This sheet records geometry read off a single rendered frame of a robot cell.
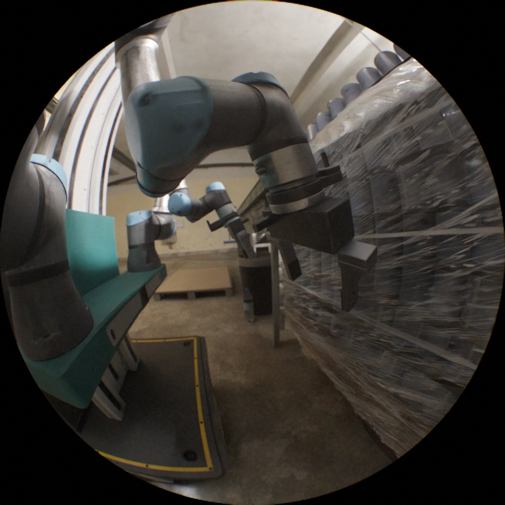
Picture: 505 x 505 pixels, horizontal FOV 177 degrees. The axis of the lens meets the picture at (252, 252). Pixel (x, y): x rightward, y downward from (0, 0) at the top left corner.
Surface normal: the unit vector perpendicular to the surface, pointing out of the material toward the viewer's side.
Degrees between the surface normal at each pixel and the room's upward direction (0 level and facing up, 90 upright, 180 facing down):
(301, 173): 104
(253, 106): 110
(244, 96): 95
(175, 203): 90
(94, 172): 90
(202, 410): 0
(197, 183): 90
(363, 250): 25
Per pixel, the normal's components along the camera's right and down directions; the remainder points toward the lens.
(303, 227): -0.83, 0.48
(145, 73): 0.61, 0.10
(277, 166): -0.34, 0.51
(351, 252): -0.37, -0.85
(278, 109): 0.76, 0.40
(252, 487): -0.06, -0.99
